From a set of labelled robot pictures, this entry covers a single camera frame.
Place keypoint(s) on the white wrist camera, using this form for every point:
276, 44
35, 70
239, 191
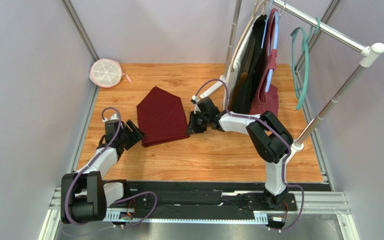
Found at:
115, 117
195, 100

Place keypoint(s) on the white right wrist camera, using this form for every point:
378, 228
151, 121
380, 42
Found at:
195, 100

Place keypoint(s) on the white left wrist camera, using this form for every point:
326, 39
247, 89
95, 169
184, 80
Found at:
115, 117

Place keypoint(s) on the dark red hanging garment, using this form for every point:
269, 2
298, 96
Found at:
262, 101

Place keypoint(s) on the round pink mesh laundry bag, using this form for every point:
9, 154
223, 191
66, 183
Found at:
107, 73

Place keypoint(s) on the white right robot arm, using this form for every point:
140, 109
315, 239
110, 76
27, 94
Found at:
270, 138

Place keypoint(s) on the dark red cloth napkin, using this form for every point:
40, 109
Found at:
161, 116

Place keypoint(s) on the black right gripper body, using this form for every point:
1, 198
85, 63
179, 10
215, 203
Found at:
194, 123

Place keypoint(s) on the aluminium frame rail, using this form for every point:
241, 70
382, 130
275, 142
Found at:
323, 214

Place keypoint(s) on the silver clothes rack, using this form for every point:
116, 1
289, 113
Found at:
348, 135

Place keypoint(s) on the wooden hanger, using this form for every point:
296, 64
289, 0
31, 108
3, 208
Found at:
258, 9

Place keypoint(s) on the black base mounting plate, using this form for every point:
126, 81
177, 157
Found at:
188, 200

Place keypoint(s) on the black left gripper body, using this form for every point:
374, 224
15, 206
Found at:
123, 138

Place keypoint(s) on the blue plastic hanger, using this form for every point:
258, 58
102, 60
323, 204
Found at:
270, 42

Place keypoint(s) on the white hanging towel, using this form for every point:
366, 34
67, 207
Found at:
235, 66

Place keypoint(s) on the black hanging garment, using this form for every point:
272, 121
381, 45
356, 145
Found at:
249, 88

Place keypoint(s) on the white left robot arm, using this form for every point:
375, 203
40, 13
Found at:
85, 196

